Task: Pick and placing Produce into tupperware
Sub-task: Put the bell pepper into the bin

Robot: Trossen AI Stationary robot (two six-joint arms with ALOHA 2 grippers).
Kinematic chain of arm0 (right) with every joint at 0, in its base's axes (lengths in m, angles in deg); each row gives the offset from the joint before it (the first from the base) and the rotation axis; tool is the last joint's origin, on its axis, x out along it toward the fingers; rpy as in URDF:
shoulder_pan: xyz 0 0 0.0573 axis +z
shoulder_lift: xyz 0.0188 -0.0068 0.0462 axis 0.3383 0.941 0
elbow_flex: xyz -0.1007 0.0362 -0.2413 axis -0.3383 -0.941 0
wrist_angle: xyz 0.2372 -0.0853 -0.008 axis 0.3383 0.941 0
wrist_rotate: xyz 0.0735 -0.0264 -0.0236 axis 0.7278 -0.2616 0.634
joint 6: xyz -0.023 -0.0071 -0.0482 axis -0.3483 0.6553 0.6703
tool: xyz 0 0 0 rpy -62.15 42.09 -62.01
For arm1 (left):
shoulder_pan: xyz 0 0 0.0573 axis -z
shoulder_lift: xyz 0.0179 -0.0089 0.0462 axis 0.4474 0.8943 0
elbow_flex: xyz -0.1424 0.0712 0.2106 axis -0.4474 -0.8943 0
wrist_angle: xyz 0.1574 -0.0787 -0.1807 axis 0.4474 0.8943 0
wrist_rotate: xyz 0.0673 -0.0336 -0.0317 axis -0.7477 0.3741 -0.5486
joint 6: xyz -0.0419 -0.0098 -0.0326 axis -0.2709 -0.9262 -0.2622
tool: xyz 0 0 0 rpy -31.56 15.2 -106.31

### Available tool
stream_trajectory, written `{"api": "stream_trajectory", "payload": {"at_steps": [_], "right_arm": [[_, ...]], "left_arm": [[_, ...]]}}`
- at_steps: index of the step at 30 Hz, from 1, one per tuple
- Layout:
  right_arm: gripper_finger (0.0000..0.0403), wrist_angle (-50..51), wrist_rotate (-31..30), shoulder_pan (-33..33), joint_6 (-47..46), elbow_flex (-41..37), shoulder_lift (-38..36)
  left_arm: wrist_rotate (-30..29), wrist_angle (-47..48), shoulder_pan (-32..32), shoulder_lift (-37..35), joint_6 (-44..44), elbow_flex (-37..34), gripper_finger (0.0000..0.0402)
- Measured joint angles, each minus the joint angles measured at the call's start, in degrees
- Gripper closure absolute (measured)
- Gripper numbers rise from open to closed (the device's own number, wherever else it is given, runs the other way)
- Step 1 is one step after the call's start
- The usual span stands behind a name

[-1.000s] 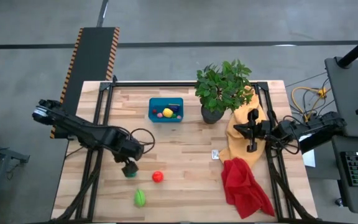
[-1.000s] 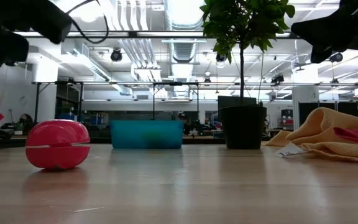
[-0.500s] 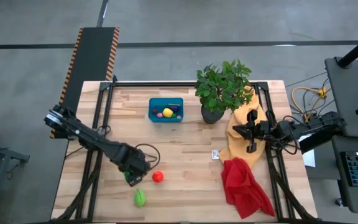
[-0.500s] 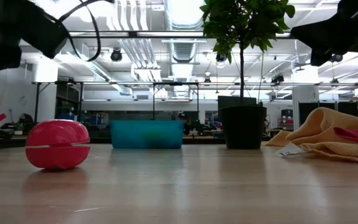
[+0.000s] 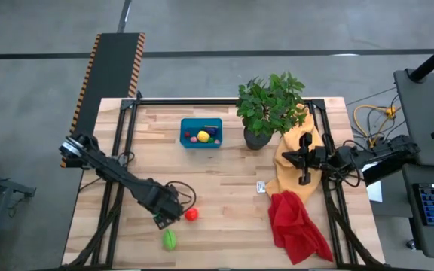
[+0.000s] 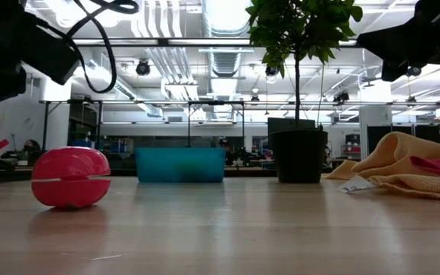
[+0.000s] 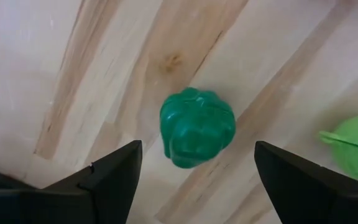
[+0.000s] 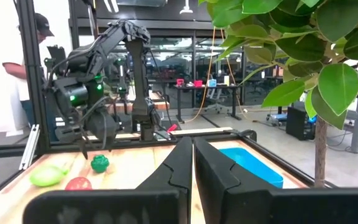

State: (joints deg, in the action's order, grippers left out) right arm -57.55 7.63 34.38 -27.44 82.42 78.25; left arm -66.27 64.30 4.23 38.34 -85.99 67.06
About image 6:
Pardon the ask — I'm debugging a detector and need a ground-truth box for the yellow cloth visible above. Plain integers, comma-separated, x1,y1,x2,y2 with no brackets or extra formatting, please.
325,131,440,200

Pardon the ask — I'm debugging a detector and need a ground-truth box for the red round toy fruit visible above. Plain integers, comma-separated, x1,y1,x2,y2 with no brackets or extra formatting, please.
31,146,112,209

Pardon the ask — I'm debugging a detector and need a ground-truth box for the black camera cable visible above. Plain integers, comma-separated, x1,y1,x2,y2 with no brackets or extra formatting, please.
36,0,141,95

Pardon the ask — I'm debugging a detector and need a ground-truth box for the person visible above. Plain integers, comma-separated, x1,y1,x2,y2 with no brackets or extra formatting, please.
21,138,42,157

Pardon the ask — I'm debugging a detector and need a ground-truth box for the black plant pot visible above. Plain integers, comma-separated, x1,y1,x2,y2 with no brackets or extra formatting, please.
268,129,329,183

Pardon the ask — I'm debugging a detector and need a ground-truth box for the dark monitor screen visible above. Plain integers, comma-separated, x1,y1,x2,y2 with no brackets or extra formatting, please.
267,117,316,133

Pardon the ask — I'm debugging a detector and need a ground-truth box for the teal plastic container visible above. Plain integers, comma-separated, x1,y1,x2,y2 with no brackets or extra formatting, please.
134,147,227,183

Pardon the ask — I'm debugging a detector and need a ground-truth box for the white paper tag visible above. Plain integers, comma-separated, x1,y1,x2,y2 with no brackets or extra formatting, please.
337,175,377,194

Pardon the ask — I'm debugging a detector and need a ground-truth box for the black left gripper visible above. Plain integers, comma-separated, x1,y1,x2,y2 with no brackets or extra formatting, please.
21,13,80,86

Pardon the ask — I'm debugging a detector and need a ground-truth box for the green leafy tree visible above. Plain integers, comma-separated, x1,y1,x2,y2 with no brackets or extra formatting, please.
244,0,364,133

